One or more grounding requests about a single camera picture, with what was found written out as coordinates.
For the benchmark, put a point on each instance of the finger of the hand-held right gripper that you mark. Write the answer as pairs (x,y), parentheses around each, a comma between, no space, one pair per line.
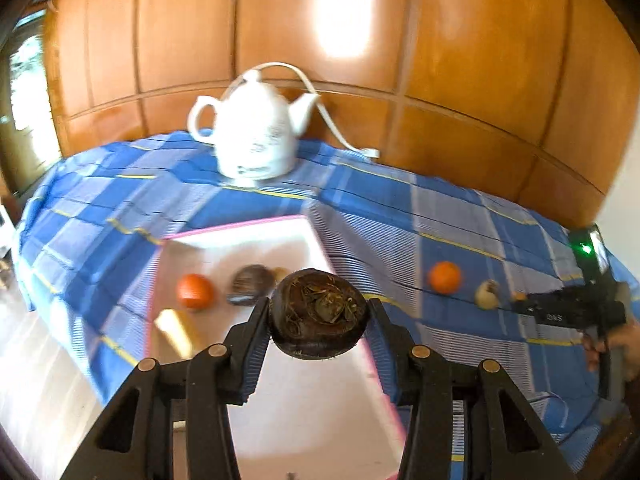
(555,310)

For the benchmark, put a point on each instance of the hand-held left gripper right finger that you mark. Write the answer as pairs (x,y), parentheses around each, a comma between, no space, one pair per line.
(382,360)

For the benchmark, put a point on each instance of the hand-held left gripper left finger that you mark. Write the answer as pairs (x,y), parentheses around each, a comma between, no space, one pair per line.
(257,350)

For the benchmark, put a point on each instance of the large dark brown round fruit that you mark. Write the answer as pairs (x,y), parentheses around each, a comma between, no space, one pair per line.
(320,310)

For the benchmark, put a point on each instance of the white tray with pink rim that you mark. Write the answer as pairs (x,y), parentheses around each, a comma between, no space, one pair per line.
(310,410)

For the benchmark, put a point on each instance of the yellow peeled fruit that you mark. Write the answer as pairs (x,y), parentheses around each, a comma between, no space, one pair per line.
(172,327)

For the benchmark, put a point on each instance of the person's right hand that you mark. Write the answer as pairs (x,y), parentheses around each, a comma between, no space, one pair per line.
(631,342)

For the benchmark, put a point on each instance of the orange mandarin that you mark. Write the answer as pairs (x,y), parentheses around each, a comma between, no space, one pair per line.
(195,291)
(445,276)

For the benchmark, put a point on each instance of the blue checked tablecloth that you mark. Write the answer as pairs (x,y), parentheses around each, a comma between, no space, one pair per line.
(450,220)

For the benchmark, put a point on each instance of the white ceramic electric kettle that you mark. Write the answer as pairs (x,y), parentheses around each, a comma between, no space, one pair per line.
(255,130)

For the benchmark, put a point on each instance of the window with dark frame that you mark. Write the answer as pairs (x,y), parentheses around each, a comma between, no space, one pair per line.
(27,90)

